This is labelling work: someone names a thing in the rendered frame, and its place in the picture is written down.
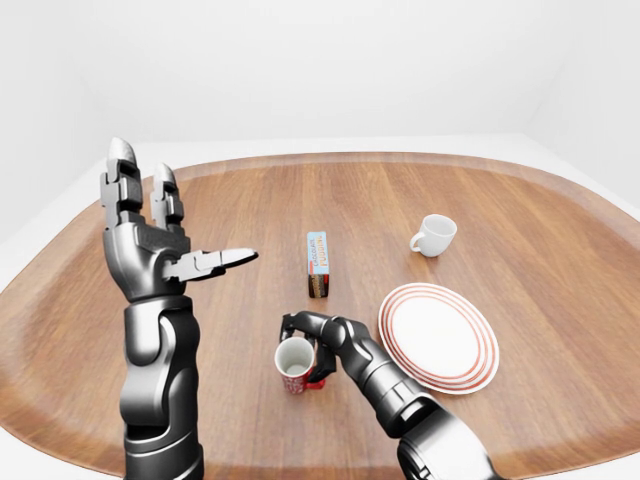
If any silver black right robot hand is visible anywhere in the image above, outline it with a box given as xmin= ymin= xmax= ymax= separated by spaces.
xmin=277 ymin=310 xmax=380 ymax=385

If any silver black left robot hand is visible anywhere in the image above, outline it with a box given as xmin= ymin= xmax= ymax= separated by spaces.
xmin=98 ymin=136 xmax=260 ymax=303

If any red printed mug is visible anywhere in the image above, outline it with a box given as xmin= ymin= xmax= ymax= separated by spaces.
xmin=273 ymin=336 xmax=327 ymax=396

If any white plate with red rings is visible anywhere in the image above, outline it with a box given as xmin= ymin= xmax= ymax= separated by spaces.
xmin=377 ymin=282 xmax=501 ymax=396

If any white mug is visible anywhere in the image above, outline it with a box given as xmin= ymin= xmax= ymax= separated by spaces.
xmin=409 ymin=213 xmax=459 ymax=259

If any blue chocolate pudding box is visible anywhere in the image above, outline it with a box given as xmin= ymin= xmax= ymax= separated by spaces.
xmin=305 ymin=230 xmax=331 ymax=300

